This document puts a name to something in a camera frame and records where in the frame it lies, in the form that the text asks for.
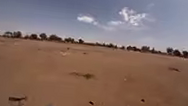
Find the row of trees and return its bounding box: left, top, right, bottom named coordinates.
left=0, top=25, right=188, bottom=60

